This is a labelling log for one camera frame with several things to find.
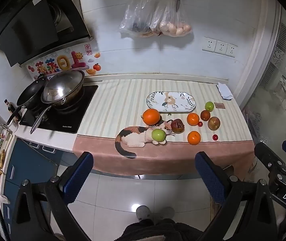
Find person's dark clothing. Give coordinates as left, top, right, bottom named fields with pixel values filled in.
left=121, top=218, right=201, bottom=241

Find dark red wrinkled apple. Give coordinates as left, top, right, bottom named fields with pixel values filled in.
left=171, top=118, right=185, bottom=134

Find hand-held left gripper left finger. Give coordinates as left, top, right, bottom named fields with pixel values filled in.
left=9, top=151, right=94, bottom=241

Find steel wok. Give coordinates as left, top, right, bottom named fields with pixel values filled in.
left=30, top=80, right=86, bottom=134

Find steel wok lid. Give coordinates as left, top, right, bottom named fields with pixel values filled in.
left=41, top=70, right=85, bottom=103

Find black frying pan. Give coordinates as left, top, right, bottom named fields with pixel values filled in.
left=7, top=76, right=49, bottom=126

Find plastic bag with dark contents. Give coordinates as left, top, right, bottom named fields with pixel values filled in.
left=119, top=0, right=160, bottom=37

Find dark sauce bottle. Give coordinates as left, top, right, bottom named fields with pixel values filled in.
left=4, top=99, right=16, bottom=114

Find colourful wall stickers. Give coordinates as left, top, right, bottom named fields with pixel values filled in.
left=28, top=44, right=101, bottom=77

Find large orange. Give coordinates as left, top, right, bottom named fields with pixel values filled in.
left=142, top=108, right=161, bottom=125

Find small orange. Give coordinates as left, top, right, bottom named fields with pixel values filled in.
left=186, top=113, right=200, bottom=126
left=187, top=131, right=201, bottom=145

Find striped cat print tablecloth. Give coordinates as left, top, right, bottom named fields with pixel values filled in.
left=73, top=79, right=256, bottom=179

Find black cooktop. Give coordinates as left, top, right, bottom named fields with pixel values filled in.
left=19, top=85, right=99, bottom=134

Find blue kitchen cabinet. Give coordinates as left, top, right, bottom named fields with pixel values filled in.
left=2, top=138, right=64, bottom=231

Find floral oval plate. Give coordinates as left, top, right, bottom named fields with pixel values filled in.
left=146, top=91, right=196, bottom=113

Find white folded cloth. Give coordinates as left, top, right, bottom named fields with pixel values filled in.
left=216, top=82, right=234, bottom=101

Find white wall socket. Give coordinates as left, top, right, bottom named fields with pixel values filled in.
left=225, top=43, right=238, bottom=58
left=202, top=37, right=217, bottom=52
left=214, top=40, right=228, bottom=55

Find frosted glass door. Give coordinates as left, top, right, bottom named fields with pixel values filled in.
left=243, top=21, right=286, bottom=146

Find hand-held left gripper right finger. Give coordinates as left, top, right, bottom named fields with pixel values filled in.
left=195, top=151, right=277, bottom=241

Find plastic bag of eggs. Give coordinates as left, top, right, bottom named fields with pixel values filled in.
left=150, top=0, right=192, bottom=37

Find red and green apple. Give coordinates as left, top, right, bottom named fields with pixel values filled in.
left=207, top=116, right=221, bottom=131

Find person's grey slipper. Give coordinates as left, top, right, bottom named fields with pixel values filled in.
left=159, top=206, right=175, bottom=221
left=136, top=205, right=151, bottom=222

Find black range hood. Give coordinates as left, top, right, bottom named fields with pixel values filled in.
left=0, top=0, right=94, bottom=67

